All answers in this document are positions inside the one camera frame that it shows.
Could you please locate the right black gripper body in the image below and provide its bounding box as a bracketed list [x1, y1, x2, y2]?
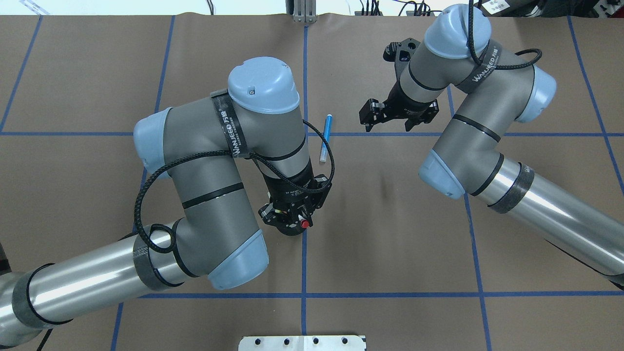
[383, 82, 431, 122]

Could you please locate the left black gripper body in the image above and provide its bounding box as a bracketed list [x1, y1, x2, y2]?
[262, 163, 332, 236]

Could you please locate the blue highlighter pen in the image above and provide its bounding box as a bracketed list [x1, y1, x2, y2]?
[319, 114, 333, 163]

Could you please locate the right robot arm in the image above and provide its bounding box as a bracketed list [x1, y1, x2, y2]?
[359, 4, 624, 289]

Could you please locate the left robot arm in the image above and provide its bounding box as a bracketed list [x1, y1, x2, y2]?
[1, 57, 329, 351]

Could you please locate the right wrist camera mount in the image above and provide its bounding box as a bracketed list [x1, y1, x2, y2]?
[382, 38, 421, 79]

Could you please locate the aluminium frame post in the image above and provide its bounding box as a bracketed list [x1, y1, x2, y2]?
[286, 0, 318, 24]

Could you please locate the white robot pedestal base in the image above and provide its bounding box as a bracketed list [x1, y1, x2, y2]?
[238, 335, 367, 351]

